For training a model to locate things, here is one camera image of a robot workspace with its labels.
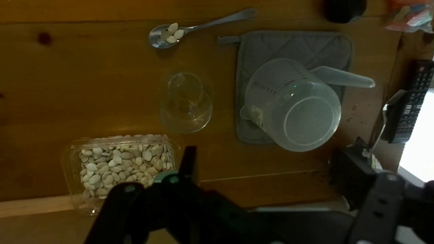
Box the clear plastic container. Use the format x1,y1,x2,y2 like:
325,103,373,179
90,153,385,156
61,134,182,216

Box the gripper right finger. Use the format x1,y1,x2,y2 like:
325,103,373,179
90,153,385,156
330,137,434,244

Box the heap of white pumpkin seeds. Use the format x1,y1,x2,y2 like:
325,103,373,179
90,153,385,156
79,135,174,200

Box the colourful plastic packet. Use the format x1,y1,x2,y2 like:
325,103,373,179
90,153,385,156
385,0,434,33

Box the few white pumpkin seeds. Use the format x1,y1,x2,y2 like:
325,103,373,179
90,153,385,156
160,22,185,44

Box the clear drinking glass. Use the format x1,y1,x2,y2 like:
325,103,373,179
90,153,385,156
159,72,213,134

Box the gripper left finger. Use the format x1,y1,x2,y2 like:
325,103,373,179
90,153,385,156
84,146,250,244

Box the translucent plastic measuring jug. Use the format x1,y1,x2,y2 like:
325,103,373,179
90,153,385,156
239,58,376,152

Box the grey quilted pot holder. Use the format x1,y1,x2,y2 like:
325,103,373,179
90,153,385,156
217,30,354,144

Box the metal spoon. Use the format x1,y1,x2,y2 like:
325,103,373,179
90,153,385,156
148,8,257,49

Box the round black object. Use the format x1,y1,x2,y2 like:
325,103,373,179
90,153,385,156
324,0,368,24

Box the metal fork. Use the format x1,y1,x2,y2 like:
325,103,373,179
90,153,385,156
368,89,408,151

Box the black remote control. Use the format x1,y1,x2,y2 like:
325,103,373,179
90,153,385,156
381,59,434,144

